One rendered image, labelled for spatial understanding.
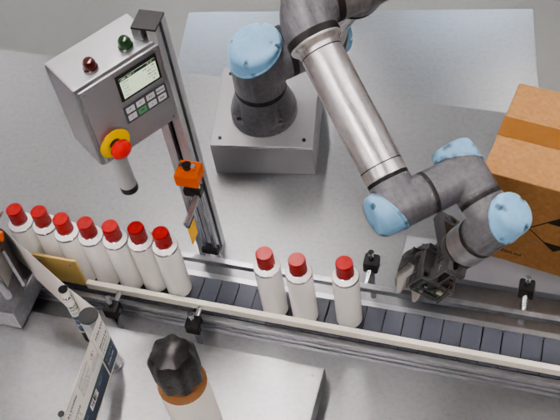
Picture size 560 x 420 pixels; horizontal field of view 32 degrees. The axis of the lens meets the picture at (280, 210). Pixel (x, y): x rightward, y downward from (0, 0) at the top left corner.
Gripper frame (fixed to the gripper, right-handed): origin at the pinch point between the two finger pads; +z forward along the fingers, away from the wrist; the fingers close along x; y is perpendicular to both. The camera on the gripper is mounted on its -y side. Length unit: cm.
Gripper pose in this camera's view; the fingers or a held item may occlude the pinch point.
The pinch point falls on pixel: (402, 280)
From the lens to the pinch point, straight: 187.8
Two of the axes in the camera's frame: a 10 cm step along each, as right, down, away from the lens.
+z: -4.4, 4.3, 7.9
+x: 8.6, 4.5, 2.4
